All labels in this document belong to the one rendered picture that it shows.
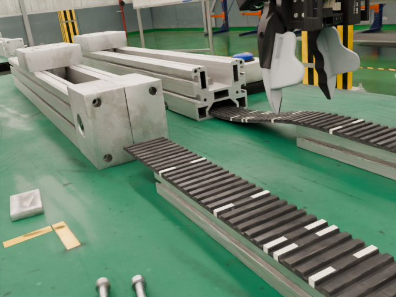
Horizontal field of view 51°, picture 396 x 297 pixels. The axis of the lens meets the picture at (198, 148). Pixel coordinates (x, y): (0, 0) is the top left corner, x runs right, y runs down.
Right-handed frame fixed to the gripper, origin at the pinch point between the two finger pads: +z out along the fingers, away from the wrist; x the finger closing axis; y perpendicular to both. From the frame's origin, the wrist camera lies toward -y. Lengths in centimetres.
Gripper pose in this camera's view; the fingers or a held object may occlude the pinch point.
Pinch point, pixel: (299, 96)
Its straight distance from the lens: 53.3
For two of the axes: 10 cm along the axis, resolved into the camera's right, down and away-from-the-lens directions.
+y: 4.9, 2.4, -8.4
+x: 8.7, -2.6, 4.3
